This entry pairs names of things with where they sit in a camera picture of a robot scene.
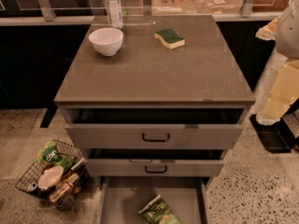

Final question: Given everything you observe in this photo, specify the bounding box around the grey drawer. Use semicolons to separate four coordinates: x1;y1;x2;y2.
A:
66;108;242;149
85;149;224;177
96;177;211;224

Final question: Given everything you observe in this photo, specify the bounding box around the soda can in basket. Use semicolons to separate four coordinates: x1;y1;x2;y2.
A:
26;182;38;194

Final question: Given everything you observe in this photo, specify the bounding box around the green jalapeno chip bag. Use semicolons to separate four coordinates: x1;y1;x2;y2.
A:
138;195;181;224

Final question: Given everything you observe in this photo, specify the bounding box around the top grey drawer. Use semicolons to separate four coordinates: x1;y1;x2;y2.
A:
66;108;242;149

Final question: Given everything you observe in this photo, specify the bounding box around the green yellow sponge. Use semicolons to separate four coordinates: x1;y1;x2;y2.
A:
155;29;185;49

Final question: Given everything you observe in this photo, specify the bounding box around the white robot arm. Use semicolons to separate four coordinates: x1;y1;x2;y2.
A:
256;0;299;126

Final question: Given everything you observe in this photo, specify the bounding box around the grey drawer cabinet with counter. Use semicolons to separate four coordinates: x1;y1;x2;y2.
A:
53;14;257;224

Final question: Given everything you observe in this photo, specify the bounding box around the white plate in basket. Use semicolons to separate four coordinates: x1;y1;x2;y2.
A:
37;166;64;189

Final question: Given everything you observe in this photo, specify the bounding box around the cardboard box left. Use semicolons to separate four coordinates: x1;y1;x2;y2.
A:
151;0;197;14

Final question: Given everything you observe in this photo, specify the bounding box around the black wire basket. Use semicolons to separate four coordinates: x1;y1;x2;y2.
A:
15;140;89;210

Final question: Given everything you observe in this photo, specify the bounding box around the clear plastic water bottle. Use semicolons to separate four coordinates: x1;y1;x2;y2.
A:
105;0;123;30

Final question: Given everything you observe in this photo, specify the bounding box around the white ceramic bowl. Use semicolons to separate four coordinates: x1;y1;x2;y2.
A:
89;27;123;56

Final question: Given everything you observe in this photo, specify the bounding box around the green snack bag in basket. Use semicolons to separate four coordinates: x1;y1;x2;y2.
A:
34;140;73;170

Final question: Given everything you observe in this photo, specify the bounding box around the brown snack package in basket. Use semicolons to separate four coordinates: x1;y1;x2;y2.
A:
50;173;79;203

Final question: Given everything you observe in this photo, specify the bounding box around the middle grey drawer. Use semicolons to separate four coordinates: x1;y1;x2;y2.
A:
85;149;224;177

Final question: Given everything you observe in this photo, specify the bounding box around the bottom grey drawer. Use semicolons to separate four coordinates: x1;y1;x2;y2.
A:
96;177;211;224

